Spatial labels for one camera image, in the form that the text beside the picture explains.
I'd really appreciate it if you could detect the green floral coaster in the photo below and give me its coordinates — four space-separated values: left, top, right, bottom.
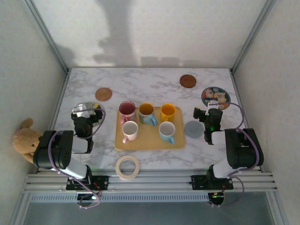
82 101 105 128

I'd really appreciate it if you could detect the light cork coaster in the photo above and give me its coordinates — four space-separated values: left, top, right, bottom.
95 87 113 102

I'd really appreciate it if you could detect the teal cartoon bear coaster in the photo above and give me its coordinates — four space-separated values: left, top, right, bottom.
201 86 231 110

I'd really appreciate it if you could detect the blue grey woven coaster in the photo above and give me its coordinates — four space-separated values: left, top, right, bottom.
184 120 204 139

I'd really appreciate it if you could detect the dark brown wooden coaster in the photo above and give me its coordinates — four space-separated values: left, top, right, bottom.
179 74 197 89

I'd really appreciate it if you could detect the plain yellow mug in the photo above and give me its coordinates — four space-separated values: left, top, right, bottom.
160 103 177 122

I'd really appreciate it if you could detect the light blue mug white inside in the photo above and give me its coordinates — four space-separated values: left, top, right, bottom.
158 121 176 145

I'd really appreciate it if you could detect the white mug pink handle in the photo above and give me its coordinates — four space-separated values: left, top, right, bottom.
121 121 139 144

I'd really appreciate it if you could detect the pink floral mug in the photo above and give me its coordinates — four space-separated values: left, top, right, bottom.
119 101 137 125

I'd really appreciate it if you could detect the blue illustrated mug yellow inside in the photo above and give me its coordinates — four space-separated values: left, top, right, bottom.
138 102 158 127

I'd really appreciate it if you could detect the yellow plastic tray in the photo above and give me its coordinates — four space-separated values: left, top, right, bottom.
114 106 187 151

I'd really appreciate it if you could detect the brown teddy bear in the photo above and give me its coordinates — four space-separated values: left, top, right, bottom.
13 118 44 165

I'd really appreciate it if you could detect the beige masking tape roll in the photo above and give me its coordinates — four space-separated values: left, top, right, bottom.
115 155 141 181

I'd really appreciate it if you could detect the round base controller with LED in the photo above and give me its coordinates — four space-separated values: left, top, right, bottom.
207 192 226 207
76 193 102 209

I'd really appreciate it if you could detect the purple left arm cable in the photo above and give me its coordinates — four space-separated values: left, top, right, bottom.
48 107 106 209

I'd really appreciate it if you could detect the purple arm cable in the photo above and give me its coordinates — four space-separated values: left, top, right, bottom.
210 102 264 207
48 107 106 209

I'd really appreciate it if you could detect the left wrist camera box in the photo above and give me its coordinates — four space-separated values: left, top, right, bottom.
71 102 92 119

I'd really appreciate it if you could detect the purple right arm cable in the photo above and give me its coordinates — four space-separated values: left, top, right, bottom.
210 102 264 207

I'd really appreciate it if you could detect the aluminium side rail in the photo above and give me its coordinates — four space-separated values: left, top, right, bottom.
230 69 262 172
35 69 71 174

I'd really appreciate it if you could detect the aluminium corner post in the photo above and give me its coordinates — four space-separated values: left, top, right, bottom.
231 0 278 73
23 0 69 73

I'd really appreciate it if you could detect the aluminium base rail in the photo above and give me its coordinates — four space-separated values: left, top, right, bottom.
22 172 278 193

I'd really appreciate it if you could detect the grey slotted cable duct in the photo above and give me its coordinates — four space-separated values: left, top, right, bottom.
30 193 209 203

